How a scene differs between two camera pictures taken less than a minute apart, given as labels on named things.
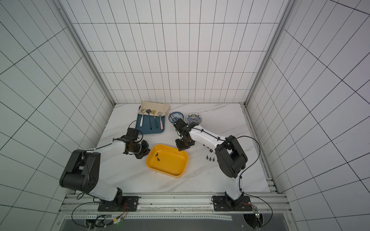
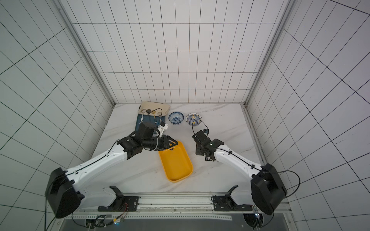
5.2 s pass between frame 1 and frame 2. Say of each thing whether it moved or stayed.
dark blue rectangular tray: stayed
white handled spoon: stayed
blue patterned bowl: stayed
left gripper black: moved
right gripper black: moved
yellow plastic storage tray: moved
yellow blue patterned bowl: stayed
